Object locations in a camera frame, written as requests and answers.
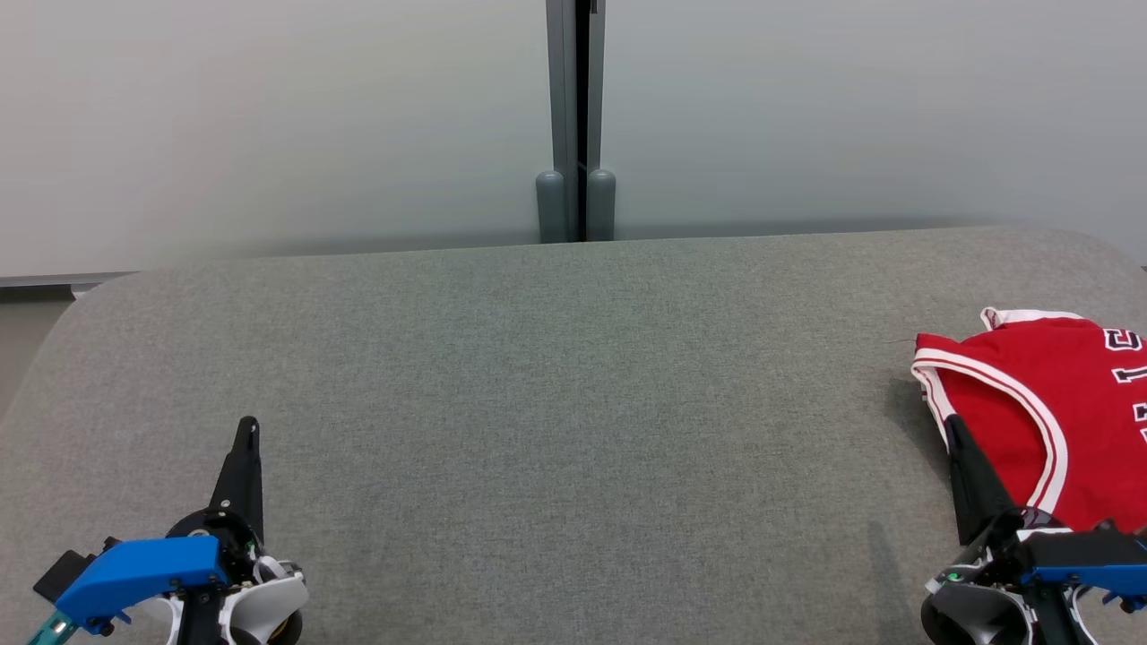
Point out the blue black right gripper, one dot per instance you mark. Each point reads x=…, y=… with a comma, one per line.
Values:
x=1075, y=569

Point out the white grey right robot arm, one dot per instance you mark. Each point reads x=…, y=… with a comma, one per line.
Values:
x=977, y=618

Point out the grey partition post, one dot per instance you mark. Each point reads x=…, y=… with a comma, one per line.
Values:
x=564, y=107

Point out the grey partition base rail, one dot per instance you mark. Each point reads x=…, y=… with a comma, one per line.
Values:
x=54, y=279

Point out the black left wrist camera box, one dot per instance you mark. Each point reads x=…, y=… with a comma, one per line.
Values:
x=63, y=573

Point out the red basketball jersey white trim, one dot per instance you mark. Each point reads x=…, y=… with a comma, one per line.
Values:
x=1075, y=376

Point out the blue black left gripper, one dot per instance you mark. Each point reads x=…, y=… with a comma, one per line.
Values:
x=143, y=569

